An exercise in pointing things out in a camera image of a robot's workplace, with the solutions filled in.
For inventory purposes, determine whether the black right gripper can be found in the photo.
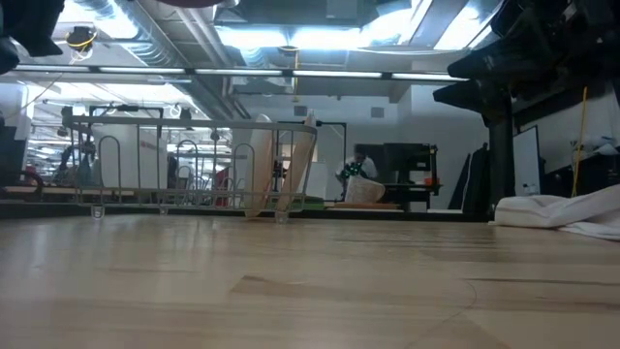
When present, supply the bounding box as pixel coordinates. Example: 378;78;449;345
432;0;620;114

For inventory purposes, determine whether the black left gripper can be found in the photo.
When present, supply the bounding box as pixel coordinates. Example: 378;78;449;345
0;0;67;75

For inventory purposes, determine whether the beige plate with orange rim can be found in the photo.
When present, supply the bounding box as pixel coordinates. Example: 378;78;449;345
274;110;318;214

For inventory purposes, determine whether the whiteboard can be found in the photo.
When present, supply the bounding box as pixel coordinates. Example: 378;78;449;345
512;125;542;197

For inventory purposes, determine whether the black leaning panel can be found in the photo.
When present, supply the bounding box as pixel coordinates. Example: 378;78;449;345
447;143;491;215

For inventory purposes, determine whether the black workstation desk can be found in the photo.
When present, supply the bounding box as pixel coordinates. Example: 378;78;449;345
375;143;443;212

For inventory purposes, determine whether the person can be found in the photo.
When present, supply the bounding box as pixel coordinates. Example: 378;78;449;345
335;143;380;184

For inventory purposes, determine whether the white cloth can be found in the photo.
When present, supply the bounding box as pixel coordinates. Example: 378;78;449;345
493;183;620;242

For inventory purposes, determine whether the beige bag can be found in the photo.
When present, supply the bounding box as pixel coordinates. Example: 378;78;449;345
344;174;387;205

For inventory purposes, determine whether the brown wooden board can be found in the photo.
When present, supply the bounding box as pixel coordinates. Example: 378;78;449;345
333;202;403;211

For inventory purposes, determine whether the long ceiling light bar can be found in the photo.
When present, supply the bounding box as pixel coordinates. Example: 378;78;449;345
13;64;470;82

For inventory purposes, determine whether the black ceiling cable reel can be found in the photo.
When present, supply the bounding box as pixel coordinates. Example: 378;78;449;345
64;25;99;53

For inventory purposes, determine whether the black frame post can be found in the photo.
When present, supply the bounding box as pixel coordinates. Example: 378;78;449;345
487;109;515;217

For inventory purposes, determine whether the yellow hanging cable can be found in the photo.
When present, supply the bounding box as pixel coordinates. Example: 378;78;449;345
571;85;589;198

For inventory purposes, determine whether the grey wire dish rack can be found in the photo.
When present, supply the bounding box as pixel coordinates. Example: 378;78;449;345
61;114;319;226

